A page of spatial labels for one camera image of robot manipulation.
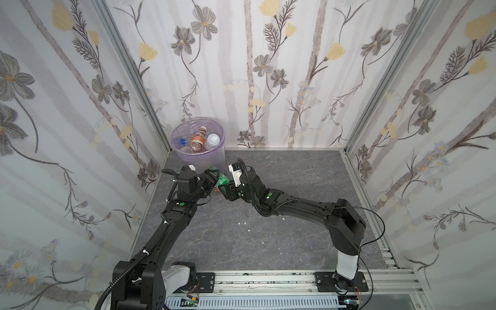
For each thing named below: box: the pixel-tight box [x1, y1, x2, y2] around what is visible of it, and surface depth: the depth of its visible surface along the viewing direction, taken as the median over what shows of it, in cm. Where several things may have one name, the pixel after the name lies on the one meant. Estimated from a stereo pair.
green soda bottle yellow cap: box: [214, 174, 231, 192], surface depth 80 cm
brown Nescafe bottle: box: [189, 125, 208, 152], surface depth 90 cm
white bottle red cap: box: [204, 133, 221, 151], surface depth 86 cm
